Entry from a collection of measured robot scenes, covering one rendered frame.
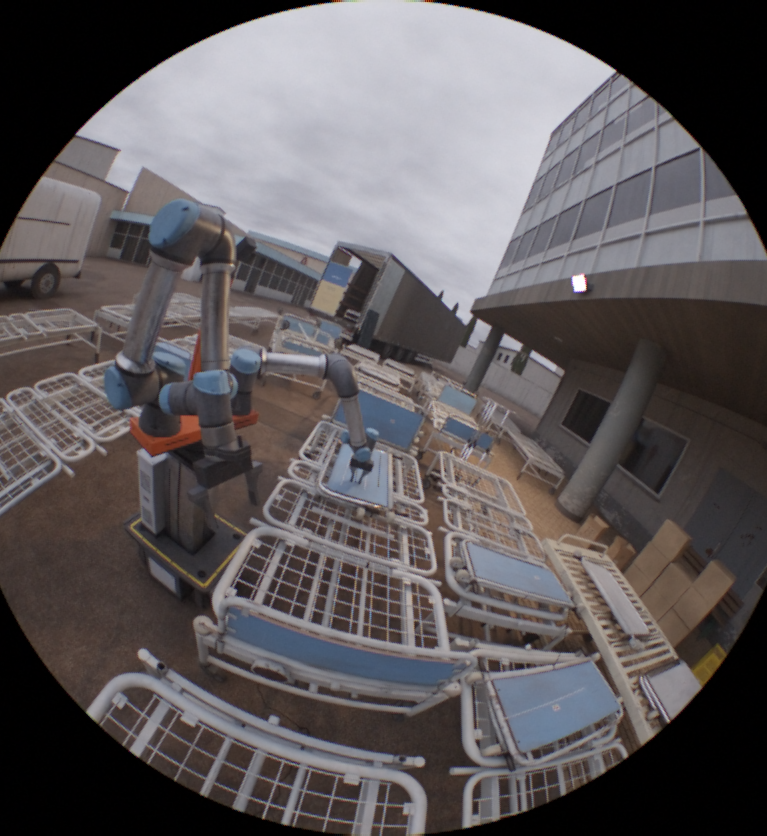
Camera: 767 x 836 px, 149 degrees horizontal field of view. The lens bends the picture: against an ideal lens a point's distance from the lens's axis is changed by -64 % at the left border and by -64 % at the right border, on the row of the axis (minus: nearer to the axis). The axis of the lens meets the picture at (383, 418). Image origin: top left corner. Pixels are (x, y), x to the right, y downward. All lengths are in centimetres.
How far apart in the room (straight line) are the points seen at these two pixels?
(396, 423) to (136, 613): 227
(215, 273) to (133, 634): 144
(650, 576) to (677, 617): 64
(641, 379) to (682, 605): 339
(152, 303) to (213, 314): 16
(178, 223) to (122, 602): 150
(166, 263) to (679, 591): 425
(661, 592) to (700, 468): 330
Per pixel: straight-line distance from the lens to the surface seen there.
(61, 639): 165
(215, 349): 76
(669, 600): 390
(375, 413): 248
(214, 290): 77
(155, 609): 161
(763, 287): 354
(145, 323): 76
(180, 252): 70
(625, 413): 527
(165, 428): 96
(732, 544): 615
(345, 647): 84
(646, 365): 543
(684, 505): 660
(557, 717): 138
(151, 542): 148
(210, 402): 61
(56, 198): 774
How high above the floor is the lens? 143
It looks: 17 degrees down
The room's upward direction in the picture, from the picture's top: 24 degrees clockwise
